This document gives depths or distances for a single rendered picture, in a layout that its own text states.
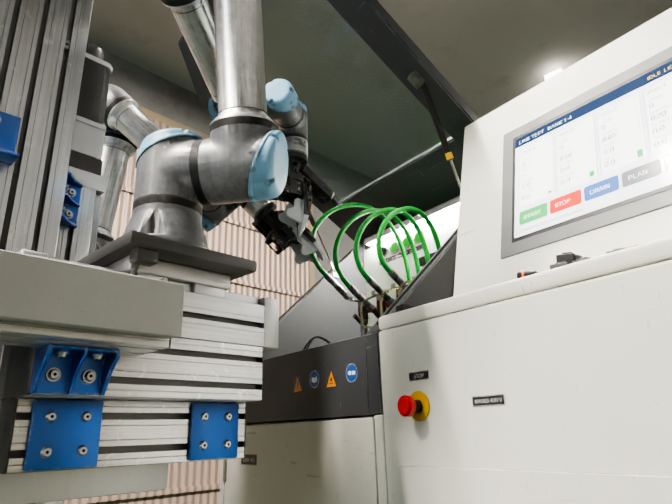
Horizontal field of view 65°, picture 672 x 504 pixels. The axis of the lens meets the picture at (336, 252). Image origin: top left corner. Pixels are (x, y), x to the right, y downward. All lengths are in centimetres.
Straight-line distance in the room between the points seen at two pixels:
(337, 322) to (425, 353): 91
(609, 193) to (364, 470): 71
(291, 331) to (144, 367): 98
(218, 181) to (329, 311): 103
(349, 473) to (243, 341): 38
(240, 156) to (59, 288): 38
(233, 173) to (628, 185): 71
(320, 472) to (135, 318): 67
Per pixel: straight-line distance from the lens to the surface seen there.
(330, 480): 120
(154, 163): 95
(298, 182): 132
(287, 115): 133
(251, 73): 97
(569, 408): 82
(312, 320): 180
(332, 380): 119
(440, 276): 125
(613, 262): 80
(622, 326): 78
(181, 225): 89
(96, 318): 66
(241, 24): 100
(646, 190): 109
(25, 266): 65
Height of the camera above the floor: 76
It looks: 19 degrees up
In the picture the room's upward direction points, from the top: 2 degrees counter-clockwise
